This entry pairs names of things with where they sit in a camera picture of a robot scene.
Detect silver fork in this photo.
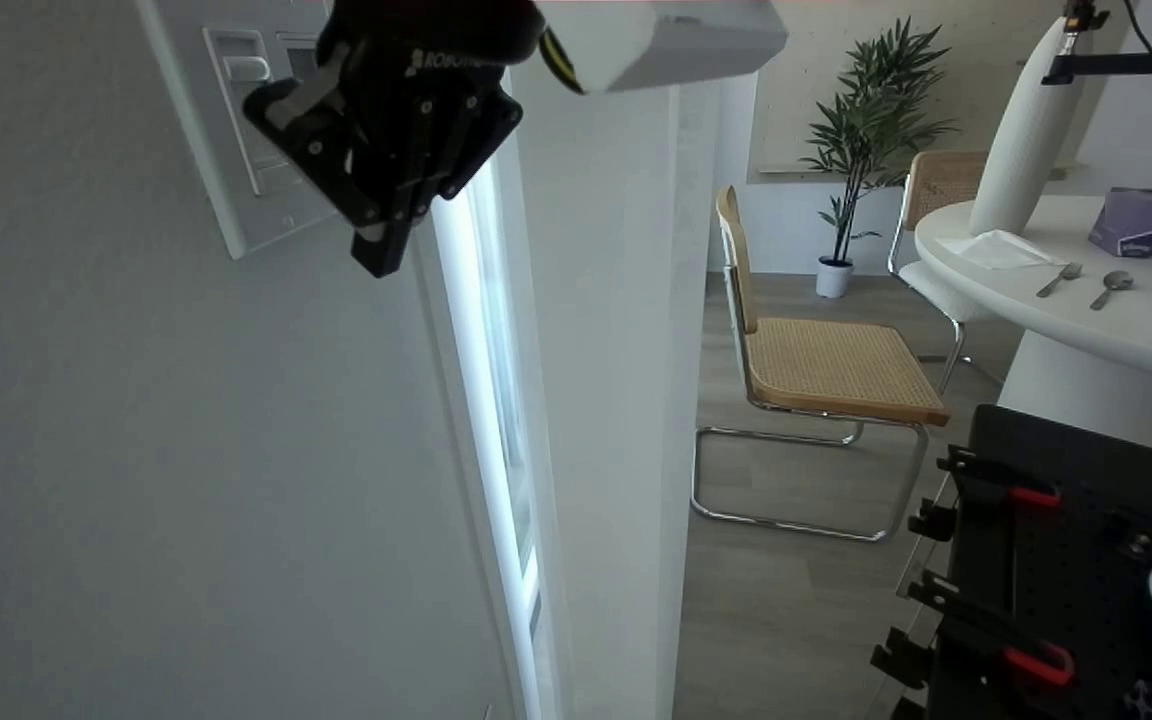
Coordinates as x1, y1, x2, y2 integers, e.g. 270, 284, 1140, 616
1035, 262, 1085, 300

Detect black clamp with red handle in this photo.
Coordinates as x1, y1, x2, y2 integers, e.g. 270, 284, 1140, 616
870, 569, 1078, 693
907, 445, 1063, 544

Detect white round table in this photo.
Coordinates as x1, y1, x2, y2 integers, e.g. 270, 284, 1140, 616
913, 194, 1152, 463

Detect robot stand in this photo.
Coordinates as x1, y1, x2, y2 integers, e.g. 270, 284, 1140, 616
866, 404, 1152, 720

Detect white wall switch plate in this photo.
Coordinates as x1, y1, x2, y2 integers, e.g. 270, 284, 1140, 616
136, 0, 369, 262

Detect white napkin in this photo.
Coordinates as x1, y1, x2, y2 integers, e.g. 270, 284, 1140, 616
935, 229, 1064, 272

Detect purple tissue box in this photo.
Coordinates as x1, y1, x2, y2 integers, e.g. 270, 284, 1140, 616
1087, 150, 1152, 264

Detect silver spoon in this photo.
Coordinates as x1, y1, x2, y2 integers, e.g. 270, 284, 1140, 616
1089, 269, 1136, 312

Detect potted plant in white pot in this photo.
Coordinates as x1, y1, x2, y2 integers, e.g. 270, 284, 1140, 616
800, 17, 959, 300

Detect narrow window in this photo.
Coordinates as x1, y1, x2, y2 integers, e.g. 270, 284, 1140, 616
430, 158, 559, 720

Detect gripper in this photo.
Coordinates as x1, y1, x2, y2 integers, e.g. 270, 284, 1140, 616
241, 0, 548, 280

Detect camera on mount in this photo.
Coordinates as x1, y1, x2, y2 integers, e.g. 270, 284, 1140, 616
1040, 0, 1152, 87

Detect wicker seat cantilever chair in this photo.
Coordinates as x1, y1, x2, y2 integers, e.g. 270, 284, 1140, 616
886, 150, 999, 393
690, 185, 953, 544

